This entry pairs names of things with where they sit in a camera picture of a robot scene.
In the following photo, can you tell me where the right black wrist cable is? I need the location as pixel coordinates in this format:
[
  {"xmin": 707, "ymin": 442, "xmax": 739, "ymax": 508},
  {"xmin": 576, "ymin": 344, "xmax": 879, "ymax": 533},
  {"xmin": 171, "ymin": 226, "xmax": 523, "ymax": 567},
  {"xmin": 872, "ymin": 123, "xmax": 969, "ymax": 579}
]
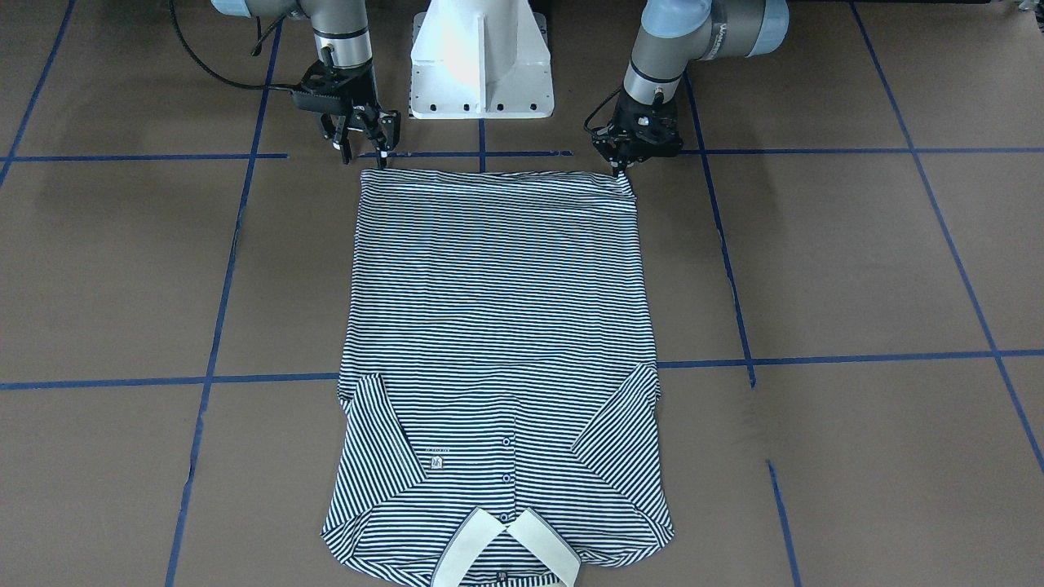
[{"xmin": 167, "ymin": 0, "xmax": 319, "ymax": 92}]

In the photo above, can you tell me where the white central mounting column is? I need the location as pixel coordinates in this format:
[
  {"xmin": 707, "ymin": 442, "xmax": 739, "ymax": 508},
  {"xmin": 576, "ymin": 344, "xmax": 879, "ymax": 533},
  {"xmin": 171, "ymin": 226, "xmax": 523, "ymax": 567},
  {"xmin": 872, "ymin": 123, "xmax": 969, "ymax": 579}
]
[{"xmin": 408, "ymin": 1, "xmax": 555, "ymax": 120}]

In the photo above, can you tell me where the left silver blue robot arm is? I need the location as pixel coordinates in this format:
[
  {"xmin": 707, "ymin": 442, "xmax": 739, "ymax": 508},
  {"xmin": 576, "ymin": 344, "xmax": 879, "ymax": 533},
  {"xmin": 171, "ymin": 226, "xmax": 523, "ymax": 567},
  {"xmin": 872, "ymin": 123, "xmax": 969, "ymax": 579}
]
[{"xmin": 584, "ymin": 1, "xmax": 790, "ymax": 177}]

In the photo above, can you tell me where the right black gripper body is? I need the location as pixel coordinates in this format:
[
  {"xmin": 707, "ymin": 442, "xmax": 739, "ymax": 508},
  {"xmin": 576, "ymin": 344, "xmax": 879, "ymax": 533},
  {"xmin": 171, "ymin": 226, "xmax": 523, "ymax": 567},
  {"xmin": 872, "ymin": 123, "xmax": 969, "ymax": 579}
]
[{"xmin": 299, "ymin": 62, "xmax": 382, "ymax": 123}]

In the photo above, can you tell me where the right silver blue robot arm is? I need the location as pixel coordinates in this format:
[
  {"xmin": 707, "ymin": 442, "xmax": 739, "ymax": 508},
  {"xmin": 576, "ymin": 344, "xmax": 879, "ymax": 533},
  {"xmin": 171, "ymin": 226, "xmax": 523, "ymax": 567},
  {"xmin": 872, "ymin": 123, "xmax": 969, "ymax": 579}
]
[{"xmin": 211, "ymin": 1, "xmax": 401, "ymax": 170}]

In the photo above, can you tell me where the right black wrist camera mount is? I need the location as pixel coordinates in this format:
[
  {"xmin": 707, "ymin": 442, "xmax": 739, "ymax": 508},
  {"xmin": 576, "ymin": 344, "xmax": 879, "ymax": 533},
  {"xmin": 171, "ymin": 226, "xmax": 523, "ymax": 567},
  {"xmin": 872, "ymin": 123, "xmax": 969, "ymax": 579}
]
[{"xmin": 290, "ymin": 86, "xmax": 345, "ymax": 116}]

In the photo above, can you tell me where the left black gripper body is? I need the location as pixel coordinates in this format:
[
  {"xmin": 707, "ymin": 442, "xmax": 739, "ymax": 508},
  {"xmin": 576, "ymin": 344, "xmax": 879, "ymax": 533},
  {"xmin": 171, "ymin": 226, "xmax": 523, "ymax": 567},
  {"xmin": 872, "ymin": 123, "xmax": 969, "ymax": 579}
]
[{"xmin": 592, "ymin": 90, "xmax": 683, "ymax": 164}]

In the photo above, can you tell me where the blue white striped polo shirt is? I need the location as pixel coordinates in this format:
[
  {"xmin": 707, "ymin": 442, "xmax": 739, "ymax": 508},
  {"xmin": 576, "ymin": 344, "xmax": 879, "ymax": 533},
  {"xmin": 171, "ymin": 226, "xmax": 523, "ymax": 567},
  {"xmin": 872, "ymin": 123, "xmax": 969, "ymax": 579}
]
[{"xmin": 321, "ymin": 170, "xmax": 675, "ymax": 586}]

